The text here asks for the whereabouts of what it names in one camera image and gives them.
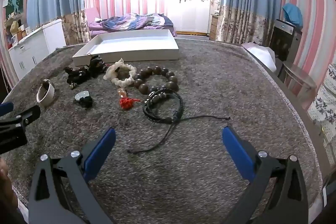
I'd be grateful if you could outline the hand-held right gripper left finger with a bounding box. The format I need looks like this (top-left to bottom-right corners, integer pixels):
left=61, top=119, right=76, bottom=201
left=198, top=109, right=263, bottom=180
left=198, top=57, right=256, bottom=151
left=28, top=127, right=116, bottom=224

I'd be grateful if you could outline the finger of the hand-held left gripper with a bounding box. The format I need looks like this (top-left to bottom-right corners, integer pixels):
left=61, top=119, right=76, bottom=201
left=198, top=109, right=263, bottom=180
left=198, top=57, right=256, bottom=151
left=0, top=102, right=14, bottom=117
left=0, top=105, right=41, bottom=132

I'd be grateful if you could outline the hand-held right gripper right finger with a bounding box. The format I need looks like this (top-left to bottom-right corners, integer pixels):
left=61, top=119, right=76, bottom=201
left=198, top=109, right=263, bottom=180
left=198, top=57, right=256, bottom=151
left=222, top=126, right=309, bottom=224

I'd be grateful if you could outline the black clip with pale stone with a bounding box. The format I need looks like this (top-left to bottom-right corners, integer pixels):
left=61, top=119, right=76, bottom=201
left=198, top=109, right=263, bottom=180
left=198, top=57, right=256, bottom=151
left=74, top=91, right=93, bottom=109

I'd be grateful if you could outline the red knot pendant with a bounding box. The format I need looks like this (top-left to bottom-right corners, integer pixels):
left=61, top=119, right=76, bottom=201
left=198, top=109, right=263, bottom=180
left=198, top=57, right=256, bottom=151
left=117, top=87, right=141, bottom=110

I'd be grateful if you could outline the black braided cord bracelet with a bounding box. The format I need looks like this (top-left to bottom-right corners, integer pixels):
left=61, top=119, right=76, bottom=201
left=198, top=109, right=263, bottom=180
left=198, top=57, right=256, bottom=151
left=128, top=89, right=231, bottom=153

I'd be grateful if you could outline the white fabric scrunchie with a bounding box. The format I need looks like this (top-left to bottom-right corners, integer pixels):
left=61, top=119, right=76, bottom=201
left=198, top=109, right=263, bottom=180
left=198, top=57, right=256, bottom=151
left=103, top=58, right=137, bottom=87

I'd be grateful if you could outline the black ribbon scrunchie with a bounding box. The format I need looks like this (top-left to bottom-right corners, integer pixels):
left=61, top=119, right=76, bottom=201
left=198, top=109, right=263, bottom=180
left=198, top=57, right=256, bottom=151
left=88, top=55, right=108, bottom=75

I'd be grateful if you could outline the large wooden bead bracelet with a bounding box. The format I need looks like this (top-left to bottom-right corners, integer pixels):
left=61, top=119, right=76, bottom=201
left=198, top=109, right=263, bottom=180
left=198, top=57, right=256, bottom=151
left=133, top=66, right=179, bottom=95

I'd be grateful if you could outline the white rectangular tray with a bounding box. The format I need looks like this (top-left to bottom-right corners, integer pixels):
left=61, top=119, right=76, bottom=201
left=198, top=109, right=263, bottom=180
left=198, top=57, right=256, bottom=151
left=72, top=29, right=179, bottom=67

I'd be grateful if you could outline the person's left hand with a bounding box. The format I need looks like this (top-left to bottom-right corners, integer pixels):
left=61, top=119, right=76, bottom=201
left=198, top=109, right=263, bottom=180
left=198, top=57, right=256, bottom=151
left=0, top=158, right=18, bottom=214

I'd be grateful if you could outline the white cabinet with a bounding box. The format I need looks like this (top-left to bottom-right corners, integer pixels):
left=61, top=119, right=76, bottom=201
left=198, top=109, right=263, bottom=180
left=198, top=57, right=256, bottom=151
left=8, top=19, right=66, bottom=80

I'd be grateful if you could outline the grey shag mat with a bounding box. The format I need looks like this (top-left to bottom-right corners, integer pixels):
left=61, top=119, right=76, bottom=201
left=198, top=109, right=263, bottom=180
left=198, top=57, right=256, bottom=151
left=0, top=38, right=324, bottom=224

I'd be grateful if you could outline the round glass side table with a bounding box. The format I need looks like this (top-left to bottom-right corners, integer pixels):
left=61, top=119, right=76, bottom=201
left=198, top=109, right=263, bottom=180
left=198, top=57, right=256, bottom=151
left=278, top=61, right=317, bottom=109

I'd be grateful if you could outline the white plastic bag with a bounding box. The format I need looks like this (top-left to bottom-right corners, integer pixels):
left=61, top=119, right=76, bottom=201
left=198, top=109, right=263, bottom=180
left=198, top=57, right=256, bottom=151
left=241, top=42, right=276, bottom=72

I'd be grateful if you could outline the floral printed cloth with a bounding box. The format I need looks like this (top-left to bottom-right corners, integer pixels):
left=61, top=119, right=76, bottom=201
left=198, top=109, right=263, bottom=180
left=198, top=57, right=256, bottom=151
left=307, top=64, right=336, bottom=135

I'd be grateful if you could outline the purple bed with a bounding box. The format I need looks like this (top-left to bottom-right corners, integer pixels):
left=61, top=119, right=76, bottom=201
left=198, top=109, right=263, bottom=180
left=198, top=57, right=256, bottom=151
left=88, top=13, right=177, bottom=37

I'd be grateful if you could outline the pink pillow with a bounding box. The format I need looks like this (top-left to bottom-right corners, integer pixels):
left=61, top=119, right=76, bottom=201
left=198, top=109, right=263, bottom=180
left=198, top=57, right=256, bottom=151
left=85, top=7, right=101, bottom=24

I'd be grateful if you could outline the wooden desk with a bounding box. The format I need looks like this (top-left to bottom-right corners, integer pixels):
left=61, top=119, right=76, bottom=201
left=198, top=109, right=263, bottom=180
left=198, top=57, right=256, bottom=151
left=209, top=14, right=219, bottom=37

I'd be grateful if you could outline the striped purple blanket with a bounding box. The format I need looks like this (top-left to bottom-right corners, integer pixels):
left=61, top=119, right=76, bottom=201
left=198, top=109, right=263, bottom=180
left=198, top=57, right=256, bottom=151
left=101, top=13, right=174, bottom=30

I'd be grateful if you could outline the blue cloth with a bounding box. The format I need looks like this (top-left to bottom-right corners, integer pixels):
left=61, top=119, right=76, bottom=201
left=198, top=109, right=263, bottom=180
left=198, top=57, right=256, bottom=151
left=282, top=3, right=303, bottom=28

